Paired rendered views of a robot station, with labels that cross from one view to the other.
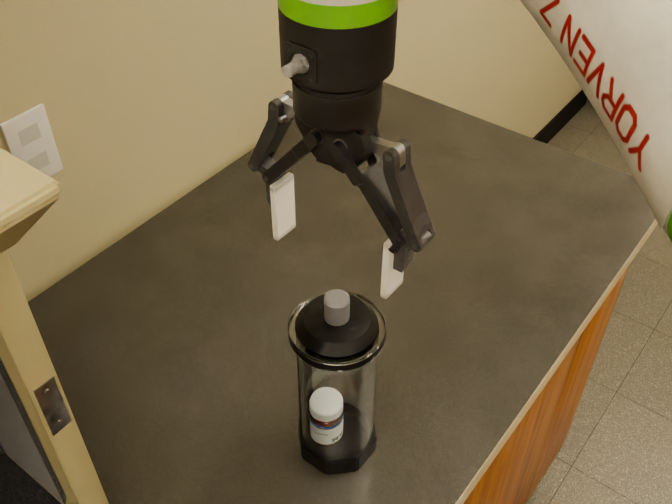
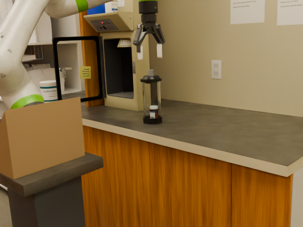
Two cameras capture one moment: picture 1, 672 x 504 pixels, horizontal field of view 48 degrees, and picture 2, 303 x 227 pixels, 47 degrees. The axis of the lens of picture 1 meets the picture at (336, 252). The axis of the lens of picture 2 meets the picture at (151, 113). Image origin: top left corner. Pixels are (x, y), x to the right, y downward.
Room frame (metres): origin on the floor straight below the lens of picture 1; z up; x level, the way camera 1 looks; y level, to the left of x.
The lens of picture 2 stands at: (0.78, -1.75, 1.37)
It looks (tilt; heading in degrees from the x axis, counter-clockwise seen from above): 12 degrees down; 98
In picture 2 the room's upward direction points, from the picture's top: 2 degrees counter-clockwise
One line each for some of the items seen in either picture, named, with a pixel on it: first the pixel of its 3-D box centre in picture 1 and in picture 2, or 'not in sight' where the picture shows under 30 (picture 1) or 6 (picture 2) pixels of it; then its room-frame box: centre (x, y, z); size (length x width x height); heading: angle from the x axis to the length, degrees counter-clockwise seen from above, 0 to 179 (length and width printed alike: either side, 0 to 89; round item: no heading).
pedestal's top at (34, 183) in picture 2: not in sight; (42, 165); (0.21, -0.58, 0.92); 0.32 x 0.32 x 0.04; 55
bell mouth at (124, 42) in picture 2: not in sight; (131, 42); (0.38, 0.42, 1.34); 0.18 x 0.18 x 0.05
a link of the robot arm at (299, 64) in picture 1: (334, 39); (147, 8); (0.55, 0.00, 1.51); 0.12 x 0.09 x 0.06; 142
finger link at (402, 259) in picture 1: (412, 251); (136, 47); (0.50, -0.07, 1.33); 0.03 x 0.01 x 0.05; 52
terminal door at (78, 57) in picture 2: not in sight; (79, 70); (0.07, 0.33, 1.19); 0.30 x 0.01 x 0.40; 45
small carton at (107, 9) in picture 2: not in sight; (111, 7); (0.30, 0.28, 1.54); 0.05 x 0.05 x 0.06; 60
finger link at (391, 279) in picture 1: (393, 263); (140, 52); (0.51, -0.05, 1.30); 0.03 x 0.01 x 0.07; 142
